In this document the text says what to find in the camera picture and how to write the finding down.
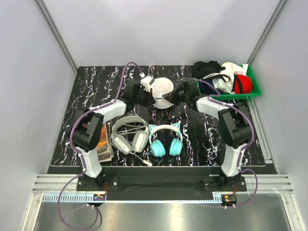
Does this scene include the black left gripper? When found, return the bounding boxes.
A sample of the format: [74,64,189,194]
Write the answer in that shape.
[133,86,155,107]

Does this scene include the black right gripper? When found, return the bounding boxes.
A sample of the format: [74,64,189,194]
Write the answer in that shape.
[163,85,189,106]

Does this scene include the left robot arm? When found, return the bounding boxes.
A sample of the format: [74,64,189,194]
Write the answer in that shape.
[69,77,155,191]

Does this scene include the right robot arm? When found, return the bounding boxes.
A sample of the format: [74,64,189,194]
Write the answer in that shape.
[162,78,255,191]

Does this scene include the red bra in bin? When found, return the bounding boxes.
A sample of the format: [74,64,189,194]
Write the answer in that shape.
[232,74,254,94]

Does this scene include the black garment in bin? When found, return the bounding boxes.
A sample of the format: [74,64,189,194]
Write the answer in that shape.
[192,61,226,79]

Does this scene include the white over-ear headphones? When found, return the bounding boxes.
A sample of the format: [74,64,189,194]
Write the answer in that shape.
[111,115,149,154]

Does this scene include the teal cat-ear headphones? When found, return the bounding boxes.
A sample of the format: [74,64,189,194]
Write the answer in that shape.
[148,122,183,157]

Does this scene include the paperback book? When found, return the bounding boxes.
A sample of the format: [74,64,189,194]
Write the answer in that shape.
[96,122,113,163]

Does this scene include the green plastic bin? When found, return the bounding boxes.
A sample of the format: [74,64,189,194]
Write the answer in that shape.
[192,61,262,100]

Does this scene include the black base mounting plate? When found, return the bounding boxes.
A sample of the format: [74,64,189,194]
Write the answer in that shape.
[77,167,247,201]

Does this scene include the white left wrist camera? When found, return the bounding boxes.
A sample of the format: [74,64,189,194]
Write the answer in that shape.
[140,76,154,92]

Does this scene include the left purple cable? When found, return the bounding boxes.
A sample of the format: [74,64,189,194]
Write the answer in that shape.
[57,61,145,229]

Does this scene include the white headphone cable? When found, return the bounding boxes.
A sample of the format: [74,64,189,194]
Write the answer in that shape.
[127,149,153,167]

